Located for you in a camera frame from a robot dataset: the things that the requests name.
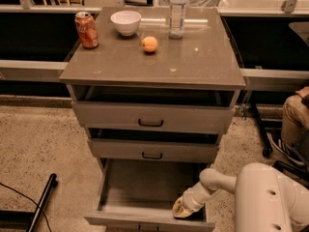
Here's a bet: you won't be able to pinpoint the grey top drawer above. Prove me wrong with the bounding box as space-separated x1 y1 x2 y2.
69 85 239 134

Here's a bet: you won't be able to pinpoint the black cable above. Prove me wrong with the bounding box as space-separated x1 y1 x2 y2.
0 182 53 232

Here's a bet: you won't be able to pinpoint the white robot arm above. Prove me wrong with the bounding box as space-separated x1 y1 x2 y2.
172 162 309 232

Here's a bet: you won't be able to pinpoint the white bowl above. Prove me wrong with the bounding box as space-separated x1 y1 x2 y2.
110 11 141 36

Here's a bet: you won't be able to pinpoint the black stand leg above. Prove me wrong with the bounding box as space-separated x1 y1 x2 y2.
0 173 58 232

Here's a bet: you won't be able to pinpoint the orange soda can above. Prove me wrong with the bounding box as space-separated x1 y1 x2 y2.
74 12 98 49

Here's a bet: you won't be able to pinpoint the grey drawer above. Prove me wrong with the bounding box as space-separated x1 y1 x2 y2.
88 129 221 163
85 159 215 232
69 85 239 134

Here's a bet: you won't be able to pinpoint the person leg tan trousers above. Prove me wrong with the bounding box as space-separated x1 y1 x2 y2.
281 86 309 146

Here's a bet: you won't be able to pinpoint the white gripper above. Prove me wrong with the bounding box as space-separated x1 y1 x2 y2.
172 183 219 218

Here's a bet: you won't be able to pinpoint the orange fruit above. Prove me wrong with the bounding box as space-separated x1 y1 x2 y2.
142 36 157 53

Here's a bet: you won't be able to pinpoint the clear water bottle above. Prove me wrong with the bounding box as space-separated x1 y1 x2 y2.
169 0 186 39

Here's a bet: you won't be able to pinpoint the grey middle drawer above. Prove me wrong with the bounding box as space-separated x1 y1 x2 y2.
88 129 221 163

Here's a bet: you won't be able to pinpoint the metal railing frame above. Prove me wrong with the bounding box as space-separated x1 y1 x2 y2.
0 0 309 91

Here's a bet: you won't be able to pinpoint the grey bottom drawer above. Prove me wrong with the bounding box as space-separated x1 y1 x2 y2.
85 159 215 232

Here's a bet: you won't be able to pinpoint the grey drawer cabinet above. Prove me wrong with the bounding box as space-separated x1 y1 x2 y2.
59 6 246 179

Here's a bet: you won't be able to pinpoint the black white sneaker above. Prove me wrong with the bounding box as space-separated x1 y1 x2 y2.
267 131 305 167

